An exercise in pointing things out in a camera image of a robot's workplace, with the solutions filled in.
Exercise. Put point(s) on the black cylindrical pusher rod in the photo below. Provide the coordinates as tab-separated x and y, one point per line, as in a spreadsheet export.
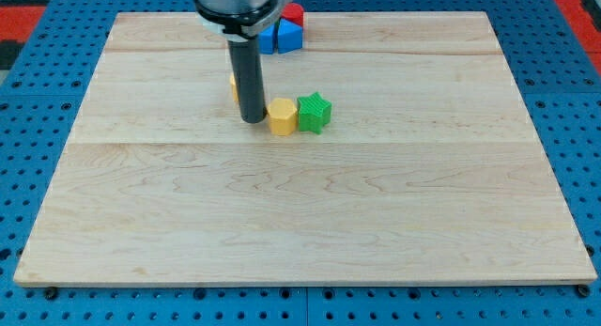
247	69

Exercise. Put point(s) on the blue pentagon block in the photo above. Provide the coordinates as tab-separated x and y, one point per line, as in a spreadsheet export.
289	37

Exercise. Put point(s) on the light wooden board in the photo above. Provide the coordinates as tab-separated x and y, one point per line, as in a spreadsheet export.
430	172

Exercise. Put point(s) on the yellow heart block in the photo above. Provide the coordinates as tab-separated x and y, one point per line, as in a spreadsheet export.
234	89

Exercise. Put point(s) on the blue cube block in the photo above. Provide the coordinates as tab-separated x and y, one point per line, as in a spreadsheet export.
267	40

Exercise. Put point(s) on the green star block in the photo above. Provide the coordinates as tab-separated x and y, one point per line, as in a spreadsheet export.
314	113

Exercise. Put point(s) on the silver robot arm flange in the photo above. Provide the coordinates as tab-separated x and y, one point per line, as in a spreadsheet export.
238	20

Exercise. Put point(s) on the red cylinder block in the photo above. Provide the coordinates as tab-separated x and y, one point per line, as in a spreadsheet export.
294	13

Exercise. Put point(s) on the yellow hexagon block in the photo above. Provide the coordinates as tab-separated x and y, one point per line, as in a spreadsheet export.
283	116

